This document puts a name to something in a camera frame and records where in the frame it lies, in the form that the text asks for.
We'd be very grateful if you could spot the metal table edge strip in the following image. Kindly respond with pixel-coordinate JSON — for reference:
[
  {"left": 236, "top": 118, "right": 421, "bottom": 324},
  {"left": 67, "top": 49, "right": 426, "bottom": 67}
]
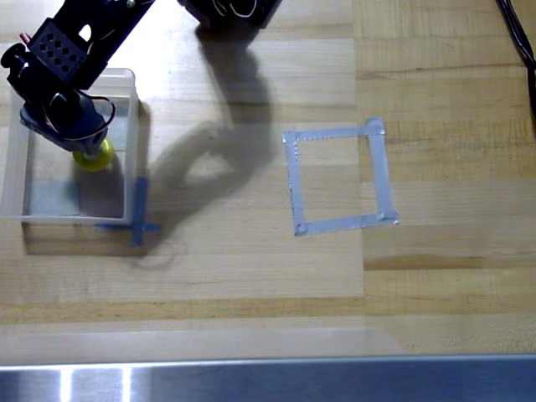
[{"left": 0, "top": 354, "right": 536, "bottom": 402}]

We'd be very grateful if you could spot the short upright grey tape strip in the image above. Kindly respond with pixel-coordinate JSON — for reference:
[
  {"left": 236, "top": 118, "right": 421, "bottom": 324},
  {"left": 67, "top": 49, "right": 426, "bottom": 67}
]
[{"left": 130, "top": 176, "right": 149, "bottom": 248}]

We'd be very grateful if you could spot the long horizontal silver tape strip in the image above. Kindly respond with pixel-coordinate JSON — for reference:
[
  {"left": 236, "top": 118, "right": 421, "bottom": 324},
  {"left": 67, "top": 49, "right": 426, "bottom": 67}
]
[
  {"left": 294, "top": 211, "right": 400, "bottom": 237},
  {"left": 282, "top": 126, "right": 384, "bottom": 144}
]

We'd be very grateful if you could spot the clear plastic container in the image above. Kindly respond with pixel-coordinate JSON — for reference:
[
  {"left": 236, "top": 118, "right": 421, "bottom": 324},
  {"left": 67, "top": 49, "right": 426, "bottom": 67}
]
[{"left": 0, "top": 67, "right": 141, "bottom": 224}]

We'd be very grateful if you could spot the yellow ring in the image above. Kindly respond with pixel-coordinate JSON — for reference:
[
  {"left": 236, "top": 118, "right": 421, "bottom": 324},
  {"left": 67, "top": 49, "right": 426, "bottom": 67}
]
[{"left": 72, "top": 137, "right": 116, "bottom": 173}]

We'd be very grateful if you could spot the thin white arm wire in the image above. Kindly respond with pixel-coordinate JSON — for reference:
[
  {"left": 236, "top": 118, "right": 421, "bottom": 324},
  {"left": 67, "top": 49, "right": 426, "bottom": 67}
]
[{"left": 212, "top": 0, "right": 259, "bottom": 18}]

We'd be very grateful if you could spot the short horizontal grey tape strip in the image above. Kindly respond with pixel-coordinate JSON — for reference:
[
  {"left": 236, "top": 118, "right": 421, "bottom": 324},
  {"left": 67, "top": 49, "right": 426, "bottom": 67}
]
[{"left": 93, "top": 221, "right": 163, "bottom": 235}]

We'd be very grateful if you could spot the small grey tape patch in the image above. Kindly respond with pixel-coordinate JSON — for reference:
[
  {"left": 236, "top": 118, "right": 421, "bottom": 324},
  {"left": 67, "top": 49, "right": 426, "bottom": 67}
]
[{"left": 30, "top": 180, "right": 82, "bottom": 218}]

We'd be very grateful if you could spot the black cable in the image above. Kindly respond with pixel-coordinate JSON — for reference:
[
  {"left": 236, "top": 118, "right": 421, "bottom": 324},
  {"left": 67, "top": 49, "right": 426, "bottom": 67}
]
[{"left": 496, "top": 0, "right": 536, "bottom": 140}]

